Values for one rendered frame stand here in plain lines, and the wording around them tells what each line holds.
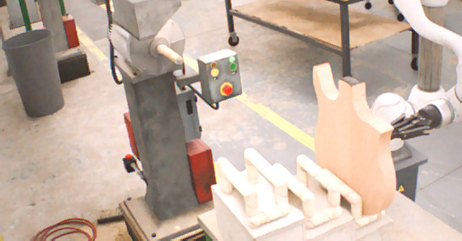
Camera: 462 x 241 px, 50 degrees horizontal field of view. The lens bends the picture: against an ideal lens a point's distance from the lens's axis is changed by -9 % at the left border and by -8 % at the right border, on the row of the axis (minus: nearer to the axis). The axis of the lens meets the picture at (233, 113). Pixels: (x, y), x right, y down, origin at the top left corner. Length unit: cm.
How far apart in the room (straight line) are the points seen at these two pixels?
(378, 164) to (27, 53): 378
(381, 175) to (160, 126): 135
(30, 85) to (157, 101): 257
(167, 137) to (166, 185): 26
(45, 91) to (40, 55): 35
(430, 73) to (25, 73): 358
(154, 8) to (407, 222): 109
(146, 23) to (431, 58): 113
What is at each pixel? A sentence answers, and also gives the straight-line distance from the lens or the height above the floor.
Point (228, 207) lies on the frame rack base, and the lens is 141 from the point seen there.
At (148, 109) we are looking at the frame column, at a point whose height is 92.
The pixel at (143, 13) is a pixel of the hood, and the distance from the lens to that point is 182.
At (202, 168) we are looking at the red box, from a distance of 266.
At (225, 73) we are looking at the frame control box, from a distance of 234.
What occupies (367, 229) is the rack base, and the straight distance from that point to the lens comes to 155.
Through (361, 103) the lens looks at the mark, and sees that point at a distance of 142.
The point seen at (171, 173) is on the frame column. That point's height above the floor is 54.
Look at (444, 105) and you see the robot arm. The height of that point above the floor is 119.
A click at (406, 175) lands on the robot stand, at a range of 231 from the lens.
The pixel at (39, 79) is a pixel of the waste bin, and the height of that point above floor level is 37.
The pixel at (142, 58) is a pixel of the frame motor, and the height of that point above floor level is 122.
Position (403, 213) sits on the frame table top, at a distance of 164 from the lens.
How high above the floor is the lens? 195
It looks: 27 degrees down
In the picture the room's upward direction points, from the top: 7 degrees counter-clockwise
